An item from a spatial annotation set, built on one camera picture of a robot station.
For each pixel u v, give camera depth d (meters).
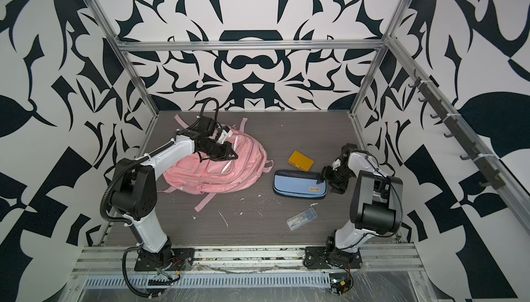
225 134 0.85
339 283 0.71
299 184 0.90
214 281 0.65
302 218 0.83
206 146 0.76
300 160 0.99
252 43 0.93
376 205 0.47
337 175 0.77
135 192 0.48
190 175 0.87
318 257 0.74
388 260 0.75
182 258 0.74
